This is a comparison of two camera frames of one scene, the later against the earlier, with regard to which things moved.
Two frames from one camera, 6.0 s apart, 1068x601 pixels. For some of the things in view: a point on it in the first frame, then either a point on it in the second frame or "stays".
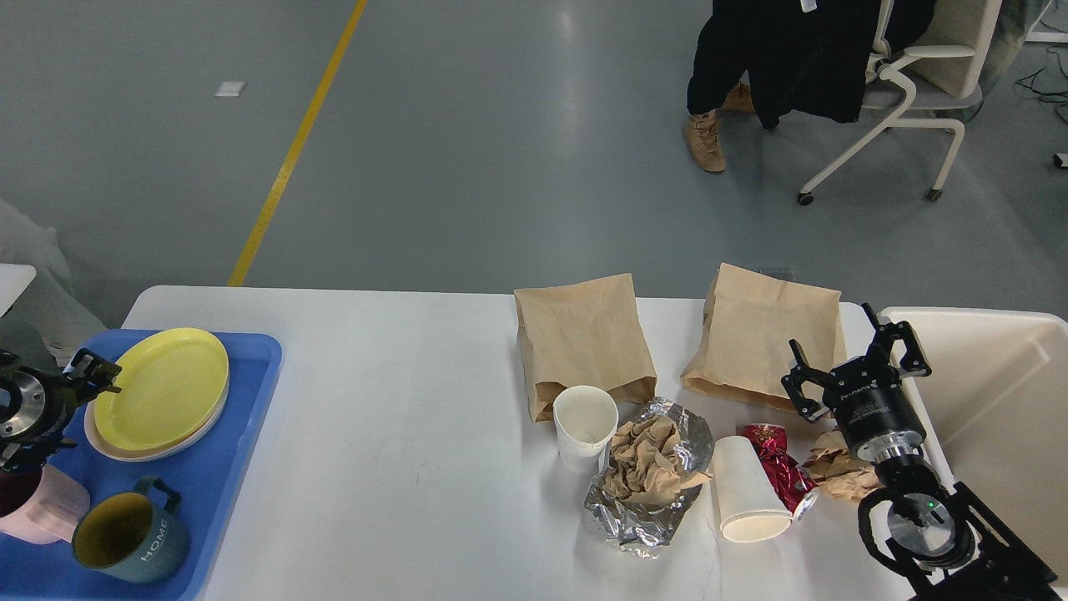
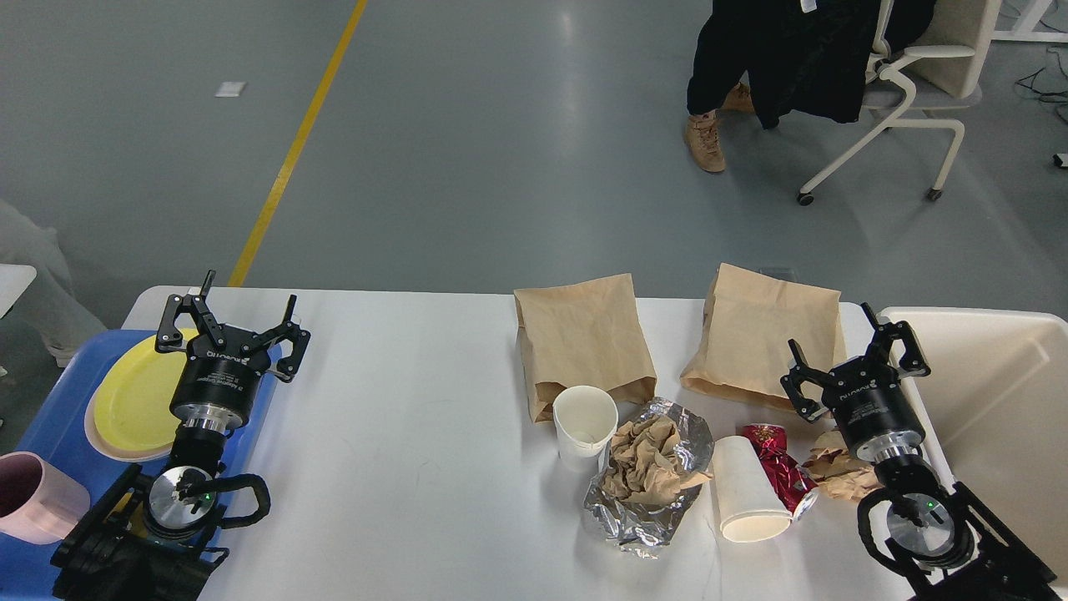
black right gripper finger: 803,371 stays
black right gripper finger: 914,362 stays
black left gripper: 33,406 to 215,390
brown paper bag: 589,333 stays
